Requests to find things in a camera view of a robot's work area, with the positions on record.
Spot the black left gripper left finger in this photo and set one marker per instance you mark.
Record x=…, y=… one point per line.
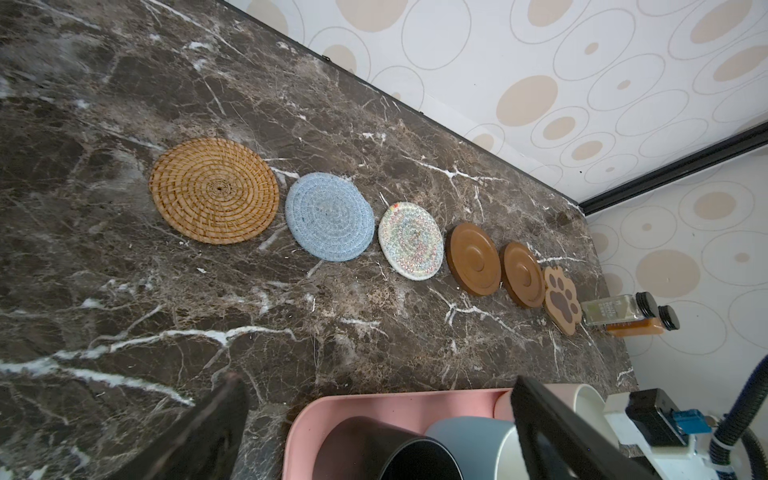
x=203, y=444

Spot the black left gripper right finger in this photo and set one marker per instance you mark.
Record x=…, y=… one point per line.
x=558, y=444

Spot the pink white mug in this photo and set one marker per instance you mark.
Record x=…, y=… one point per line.
x=583, y=399

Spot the light blue mug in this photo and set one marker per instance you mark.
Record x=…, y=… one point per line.
x=484, y=448

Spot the brown paw shaped coaster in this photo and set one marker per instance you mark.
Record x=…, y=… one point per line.
x=561, y=300

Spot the round brown wooden coaster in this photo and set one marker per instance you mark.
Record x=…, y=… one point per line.
x=522, y=276

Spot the multicolour stitched white coaster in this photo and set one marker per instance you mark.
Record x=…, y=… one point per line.
x=411, y=241

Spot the woven rattan coaster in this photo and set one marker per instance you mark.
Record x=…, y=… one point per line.
x=214, y=190

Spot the light blue woven coaster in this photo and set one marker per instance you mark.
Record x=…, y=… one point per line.
x=328, y=217

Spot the pink tray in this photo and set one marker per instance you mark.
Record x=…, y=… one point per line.
x=413, y=411

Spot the clear bottle black cap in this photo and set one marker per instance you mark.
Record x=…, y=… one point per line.
x=625, y=308

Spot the black mug back left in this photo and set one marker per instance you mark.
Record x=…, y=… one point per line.
x=364, y=448

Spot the orange bottle black cap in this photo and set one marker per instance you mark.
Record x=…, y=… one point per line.
x=666, y=320

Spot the black right corner post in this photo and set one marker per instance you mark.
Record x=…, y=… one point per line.
x=742, y=143

